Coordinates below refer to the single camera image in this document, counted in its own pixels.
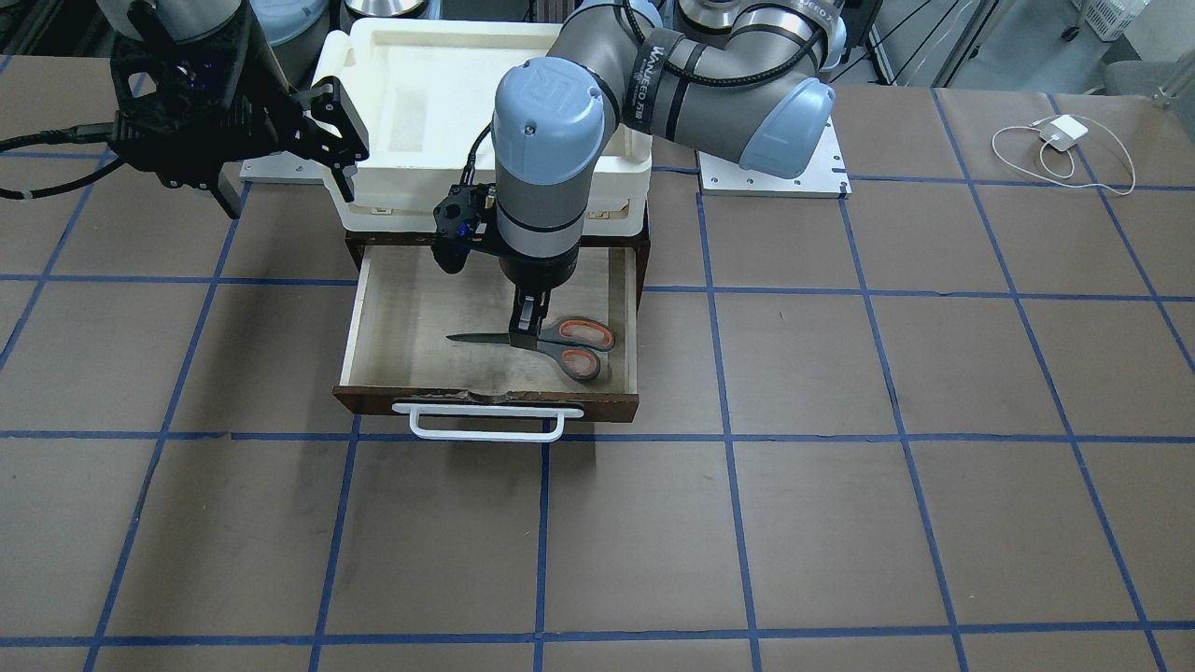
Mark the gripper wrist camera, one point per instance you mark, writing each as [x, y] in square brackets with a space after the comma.
[327, 128]
[465, 221]

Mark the dark wooden drawer cabinet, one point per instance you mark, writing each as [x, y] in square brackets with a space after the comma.
[641, 245]

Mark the white plastic tray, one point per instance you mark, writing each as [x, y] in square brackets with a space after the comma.
[424, 88]

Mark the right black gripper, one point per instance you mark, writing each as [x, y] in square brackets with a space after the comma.
[264, 86]

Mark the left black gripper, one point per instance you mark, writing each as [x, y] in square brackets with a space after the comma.
[539, 272]

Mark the wooden drawer with white handle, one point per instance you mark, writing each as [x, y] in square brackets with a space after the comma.
[401, 349]

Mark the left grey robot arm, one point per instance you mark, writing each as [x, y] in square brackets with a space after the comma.
[756, 100]

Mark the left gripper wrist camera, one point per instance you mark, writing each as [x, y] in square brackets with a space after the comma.
[465, 221]

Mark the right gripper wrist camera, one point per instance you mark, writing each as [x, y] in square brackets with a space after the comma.
[327, 128]

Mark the white power adapter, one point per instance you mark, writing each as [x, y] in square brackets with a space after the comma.
[1062, 133]

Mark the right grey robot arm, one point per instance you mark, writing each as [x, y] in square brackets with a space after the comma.
[198, 85]

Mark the orange grey scissors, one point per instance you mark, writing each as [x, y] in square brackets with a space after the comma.
[572, 343]

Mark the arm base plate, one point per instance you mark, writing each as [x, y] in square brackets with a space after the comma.
[282, 168]
[826, 175]

